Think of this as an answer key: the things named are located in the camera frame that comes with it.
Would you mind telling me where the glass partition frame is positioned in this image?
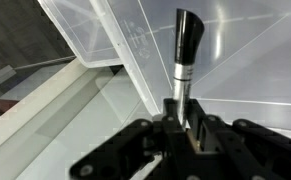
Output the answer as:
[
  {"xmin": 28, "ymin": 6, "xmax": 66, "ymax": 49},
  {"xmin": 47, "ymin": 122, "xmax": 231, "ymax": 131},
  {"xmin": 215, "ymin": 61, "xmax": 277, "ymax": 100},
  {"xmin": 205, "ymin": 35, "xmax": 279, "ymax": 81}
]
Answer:
[{"xmin": 0, "ymin": 58, "xmax": 119, "ymax": 159}]

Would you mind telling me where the small clear plastic bin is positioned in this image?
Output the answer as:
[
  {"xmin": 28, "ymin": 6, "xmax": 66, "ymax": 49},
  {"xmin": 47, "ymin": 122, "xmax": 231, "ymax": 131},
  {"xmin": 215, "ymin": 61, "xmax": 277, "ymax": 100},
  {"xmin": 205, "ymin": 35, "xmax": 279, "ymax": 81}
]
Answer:
[{"xmin": 37, "ymin": 0, "xmax": 123, "ymax": 69}]

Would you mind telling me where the black whiteboard marker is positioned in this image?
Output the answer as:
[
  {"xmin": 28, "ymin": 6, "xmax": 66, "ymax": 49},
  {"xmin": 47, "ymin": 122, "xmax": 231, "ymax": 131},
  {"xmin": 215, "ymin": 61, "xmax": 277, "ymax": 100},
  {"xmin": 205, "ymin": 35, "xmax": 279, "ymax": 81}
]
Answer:
[{"xmin": 172, "ymin": 8, "xmax": 206, "ymax": 129}]

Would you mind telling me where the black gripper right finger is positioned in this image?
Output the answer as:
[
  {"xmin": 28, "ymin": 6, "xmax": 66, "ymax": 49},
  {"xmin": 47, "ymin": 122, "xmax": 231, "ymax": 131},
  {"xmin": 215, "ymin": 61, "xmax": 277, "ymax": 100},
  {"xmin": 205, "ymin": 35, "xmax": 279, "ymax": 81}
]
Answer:
[{"xmin": 186, "ymin": 99, "xmax": 291, "ymax": 180}]

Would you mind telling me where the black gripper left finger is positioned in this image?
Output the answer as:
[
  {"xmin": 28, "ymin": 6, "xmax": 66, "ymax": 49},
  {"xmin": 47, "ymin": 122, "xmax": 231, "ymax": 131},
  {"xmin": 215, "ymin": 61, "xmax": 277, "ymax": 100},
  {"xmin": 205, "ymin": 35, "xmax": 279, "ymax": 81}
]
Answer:
[{"xmin": 68, "ymin": 98, "xmax": 199, "ymax": 180}]

